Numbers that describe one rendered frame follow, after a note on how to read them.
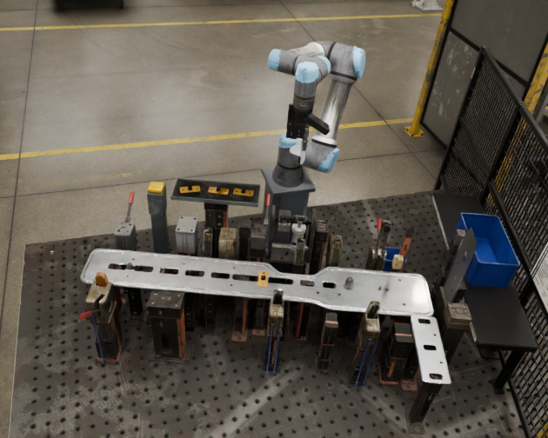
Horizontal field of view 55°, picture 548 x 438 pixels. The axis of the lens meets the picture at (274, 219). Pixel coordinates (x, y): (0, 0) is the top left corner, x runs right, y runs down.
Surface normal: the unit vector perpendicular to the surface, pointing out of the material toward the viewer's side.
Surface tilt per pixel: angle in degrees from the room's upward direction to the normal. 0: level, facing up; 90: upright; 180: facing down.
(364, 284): 0
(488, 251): 0
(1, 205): 0
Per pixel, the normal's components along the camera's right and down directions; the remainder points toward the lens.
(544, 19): -0.95, 0.16
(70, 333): 0.07, -0.76
